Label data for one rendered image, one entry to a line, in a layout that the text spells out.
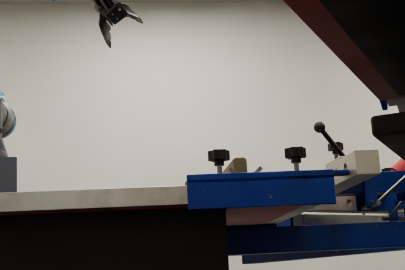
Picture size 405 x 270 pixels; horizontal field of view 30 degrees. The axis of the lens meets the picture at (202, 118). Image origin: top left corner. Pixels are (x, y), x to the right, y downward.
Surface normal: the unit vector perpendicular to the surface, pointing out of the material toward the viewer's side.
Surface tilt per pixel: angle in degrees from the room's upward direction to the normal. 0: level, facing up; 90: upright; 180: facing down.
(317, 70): 90
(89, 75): 90
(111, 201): 90
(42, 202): 90
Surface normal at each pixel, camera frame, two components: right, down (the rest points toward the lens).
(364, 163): 0.11, -0.22
